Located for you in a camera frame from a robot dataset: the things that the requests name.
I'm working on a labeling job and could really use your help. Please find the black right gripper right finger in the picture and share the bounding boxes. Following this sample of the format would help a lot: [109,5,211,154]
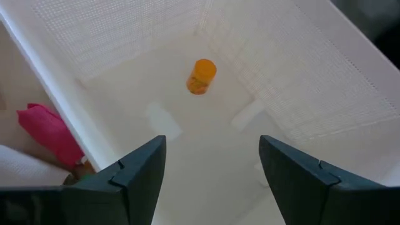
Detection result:
[258,134,400,225]

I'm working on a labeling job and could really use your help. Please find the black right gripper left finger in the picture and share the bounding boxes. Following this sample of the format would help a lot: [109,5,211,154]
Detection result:
[0,134,168,225]

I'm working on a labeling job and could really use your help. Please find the pink bandage roll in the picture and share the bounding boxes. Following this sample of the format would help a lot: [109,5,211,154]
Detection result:
[16,102,86,169]

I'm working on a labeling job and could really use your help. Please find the white gauze roll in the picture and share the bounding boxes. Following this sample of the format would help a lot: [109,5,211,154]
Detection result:
[0,144,71,188]

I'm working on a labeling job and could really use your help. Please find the orange pill bottle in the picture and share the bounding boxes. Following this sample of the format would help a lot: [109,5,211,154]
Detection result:
[186,58,218,96]

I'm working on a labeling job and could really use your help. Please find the white plastic mesh basket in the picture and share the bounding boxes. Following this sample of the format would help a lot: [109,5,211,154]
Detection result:
[0,0,400,225]

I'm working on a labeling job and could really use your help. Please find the small brown bottle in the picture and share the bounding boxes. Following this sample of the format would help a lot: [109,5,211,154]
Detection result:
[62,159,97,186]

